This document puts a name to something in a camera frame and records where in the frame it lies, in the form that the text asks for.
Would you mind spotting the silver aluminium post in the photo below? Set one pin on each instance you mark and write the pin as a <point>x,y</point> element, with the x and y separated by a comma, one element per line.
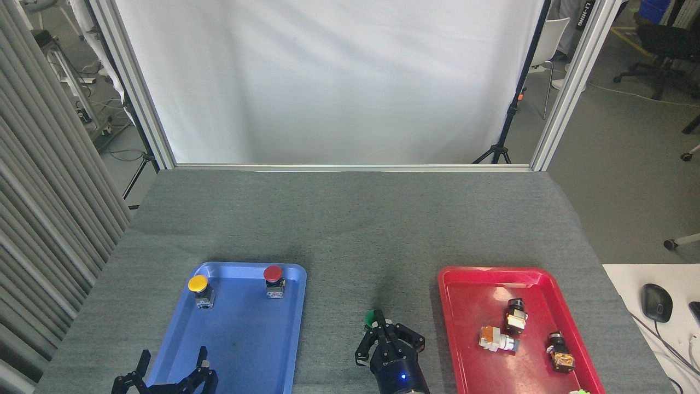
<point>136,93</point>
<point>574,82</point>

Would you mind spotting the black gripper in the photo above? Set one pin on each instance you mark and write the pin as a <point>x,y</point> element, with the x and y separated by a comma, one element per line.
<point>396,369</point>
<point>167,389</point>

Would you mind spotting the white desk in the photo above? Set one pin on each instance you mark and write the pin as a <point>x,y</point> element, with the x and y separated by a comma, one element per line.
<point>629,284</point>

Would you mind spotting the white and orange switch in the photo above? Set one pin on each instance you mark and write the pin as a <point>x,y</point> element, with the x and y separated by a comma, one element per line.
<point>495,339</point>

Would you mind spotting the blue plastic tray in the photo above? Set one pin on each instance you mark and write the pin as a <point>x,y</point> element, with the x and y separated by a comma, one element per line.
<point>246,339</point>

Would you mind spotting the red plastic tray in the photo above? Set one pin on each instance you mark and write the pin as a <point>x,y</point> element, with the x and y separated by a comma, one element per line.
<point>470,295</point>

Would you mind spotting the black switch with orange base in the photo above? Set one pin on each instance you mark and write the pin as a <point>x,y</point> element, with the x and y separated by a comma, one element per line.
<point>562,358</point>

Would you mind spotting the white chair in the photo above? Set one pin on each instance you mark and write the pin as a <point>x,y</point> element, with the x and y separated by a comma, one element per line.
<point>547,41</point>

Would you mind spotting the yellow push button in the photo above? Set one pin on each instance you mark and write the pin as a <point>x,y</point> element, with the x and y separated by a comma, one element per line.
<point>197,283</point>

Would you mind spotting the black tripod stand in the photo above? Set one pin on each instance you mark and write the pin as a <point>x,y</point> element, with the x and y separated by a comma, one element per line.
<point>141,167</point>

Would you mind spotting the blue box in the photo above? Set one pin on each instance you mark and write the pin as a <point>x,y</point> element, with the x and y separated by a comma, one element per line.
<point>655,8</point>

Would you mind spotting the white backdrop cloth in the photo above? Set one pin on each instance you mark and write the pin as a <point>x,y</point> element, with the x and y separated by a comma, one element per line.
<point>328,82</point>

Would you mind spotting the white stand leg with wheel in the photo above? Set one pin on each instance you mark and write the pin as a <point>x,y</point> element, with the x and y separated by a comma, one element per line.
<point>683,239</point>

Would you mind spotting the green push button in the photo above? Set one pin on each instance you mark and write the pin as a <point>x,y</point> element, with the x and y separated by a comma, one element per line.
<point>369,318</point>

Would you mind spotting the black office chair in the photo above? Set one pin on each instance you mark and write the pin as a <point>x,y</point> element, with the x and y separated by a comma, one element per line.
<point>664,44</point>

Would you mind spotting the white hanging cloth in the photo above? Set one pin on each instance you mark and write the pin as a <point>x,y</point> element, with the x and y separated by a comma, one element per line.
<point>82,19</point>

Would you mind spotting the black keyboard corner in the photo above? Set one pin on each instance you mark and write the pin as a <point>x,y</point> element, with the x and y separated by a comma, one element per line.
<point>695,311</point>

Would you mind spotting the black chair leg with castor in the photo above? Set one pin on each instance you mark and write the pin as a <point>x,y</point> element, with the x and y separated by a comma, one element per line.
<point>690,126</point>

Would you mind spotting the grey slatted curtain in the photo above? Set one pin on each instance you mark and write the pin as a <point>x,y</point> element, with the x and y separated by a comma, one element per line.
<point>49,191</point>

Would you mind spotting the red push button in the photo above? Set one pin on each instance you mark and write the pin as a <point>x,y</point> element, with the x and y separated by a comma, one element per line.
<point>272,272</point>

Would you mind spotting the silver aluminium crossbar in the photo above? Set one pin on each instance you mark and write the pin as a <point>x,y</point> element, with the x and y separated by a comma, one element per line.
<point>355,167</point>

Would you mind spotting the black selector switch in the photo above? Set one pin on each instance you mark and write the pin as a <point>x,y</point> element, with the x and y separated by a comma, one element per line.
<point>515,317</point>

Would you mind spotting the person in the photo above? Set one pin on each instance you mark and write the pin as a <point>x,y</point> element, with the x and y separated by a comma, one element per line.
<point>574,22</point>

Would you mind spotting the black light stand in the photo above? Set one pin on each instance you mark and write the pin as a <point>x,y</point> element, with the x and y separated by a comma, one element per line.
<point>511,112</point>

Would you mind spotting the black computer mouse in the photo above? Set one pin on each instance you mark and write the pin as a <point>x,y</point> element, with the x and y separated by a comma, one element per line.
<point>656,302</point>

